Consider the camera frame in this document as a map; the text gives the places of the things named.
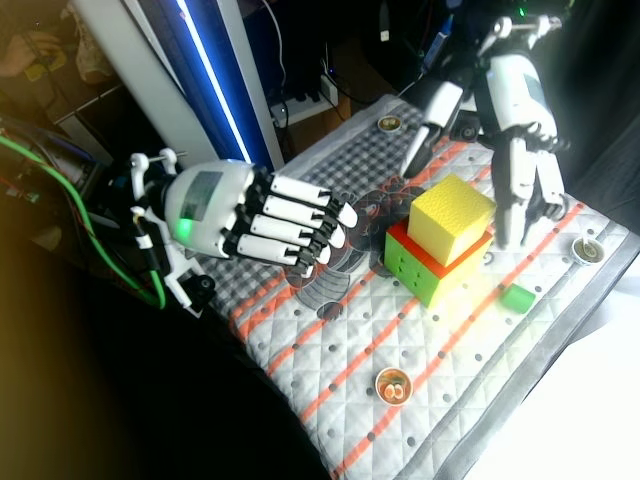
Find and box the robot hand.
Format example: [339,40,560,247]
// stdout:
[163,158,359,279]
[402,52,571,250]

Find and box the yellow foam cube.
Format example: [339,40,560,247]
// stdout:
[407,173,497,267]

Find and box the Rubik's cube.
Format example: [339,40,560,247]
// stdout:
[383,217,495,309]

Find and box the green cylinder block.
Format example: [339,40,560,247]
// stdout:
[501,283,536,315]

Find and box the white pillar with blue light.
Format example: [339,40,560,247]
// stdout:
[69,0,286,174]

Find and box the white power strip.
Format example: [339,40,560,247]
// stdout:
[269,74,341,129]

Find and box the grey quilt with bear print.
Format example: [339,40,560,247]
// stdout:
[192,93,640,480]

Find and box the green cable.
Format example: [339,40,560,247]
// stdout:
[0,134,167,310]

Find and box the white cable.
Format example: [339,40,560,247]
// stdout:
[259,0,290,116]

